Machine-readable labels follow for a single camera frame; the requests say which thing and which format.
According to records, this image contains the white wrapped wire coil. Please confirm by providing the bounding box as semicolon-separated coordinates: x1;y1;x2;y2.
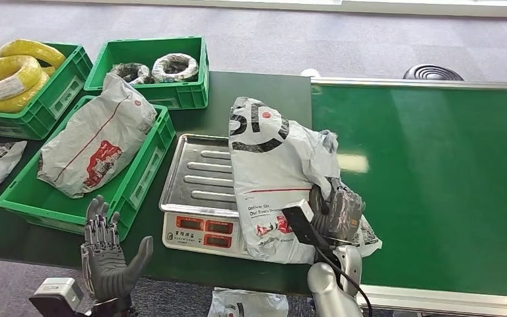
151;52;199;84

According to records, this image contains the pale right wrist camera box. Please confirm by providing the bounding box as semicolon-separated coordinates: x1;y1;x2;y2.
281;199;329;255

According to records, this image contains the large green plastic crate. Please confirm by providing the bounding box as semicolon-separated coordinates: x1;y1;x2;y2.
0;95;176;242

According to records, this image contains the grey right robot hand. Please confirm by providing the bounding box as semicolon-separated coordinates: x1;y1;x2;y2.
308;177;364;246

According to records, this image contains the white electronic scale steel tray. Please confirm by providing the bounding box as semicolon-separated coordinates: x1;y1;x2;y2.
158;133;254;259

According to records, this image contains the white courier package black print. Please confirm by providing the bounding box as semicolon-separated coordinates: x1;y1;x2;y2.
228;96;384;265

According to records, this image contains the dark wrapped wire coil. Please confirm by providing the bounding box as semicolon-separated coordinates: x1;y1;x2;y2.
109;62;154;85

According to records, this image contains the white courier bag on floor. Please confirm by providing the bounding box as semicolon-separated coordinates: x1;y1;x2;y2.
207;287;290;317

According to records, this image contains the small green plastic crate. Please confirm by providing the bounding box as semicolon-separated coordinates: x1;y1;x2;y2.
83;36;211;111

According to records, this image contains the black ribbed round disc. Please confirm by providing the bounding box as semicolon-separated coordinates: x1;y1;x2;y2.
403;63;465;81

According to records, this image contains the green conveyor belt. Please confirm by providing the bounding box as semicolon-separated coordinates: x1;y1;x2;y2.
310;76;507;317

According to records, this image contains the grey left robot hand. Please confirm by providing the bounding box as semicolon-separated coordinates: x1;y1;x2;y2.
81;194;154;305

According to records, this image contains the grey courier package red print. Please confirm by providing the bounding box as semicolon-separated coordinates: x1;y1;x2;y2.
36;72;158;200

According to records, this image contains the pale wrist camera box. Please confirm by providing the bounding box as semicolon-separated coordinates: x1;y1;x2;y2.
34;277;84;308
281;199;329;255

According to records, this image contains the yellow wire coil white label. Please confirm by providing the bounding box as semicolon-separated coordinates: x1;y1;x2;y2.
0;54;44;102

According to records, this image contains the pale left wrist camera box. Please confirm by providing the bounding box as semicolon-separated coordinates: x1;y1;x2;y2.
34;277;84;308

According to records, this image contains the green crate with label slot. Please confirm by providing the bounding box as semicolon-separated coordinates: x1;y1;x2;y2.
0;41;93;141

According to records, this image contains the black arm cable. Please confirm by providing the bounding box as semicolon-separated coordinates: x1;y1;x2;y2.
314;246;373;317

